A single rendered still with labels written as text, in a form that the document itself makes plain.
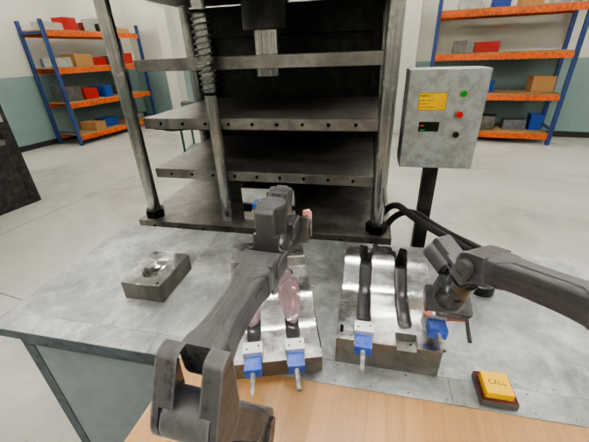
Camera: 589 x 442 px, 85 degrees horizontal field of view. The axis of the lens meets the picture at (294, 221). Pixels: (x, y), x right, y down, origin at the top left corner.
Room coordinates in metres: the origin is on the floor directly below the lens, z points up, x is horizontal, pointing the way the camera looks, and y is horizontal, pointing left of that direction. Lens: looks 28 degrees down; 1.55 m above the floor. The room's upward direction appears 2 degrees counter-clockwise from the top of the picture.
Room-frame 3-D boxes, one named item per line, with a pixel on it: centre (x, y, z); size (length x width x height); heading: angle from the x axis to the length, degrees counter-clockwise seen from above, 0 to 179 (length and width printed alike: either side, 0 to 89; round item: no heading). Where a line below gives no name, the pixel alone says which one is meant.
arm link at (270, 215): (0.53, 0.06, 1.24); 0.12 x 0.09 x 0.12; 164
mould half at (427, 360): (0.82, -0.28, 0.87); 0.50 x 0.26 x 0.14; 167
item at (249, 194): (1.72, 0.07, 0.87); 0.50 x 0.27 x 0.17; 167
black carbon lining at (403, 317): (0.80, -0.27, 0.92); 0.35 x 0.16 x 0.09; 167
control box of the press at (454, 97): (1.45, -0.65, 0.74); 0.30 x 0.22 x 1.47; 77
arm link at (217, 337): (0.37, 0.10, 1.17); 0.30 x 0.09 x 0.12; 164
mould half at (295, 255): (0.81, 0.09, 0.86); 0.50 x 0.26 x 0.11; 4
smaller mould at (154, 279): (0.98, 0.51, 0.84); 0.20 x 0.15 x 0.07; 167
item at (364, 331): (0.56, -0.16, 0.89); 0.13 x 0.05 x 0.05; 166
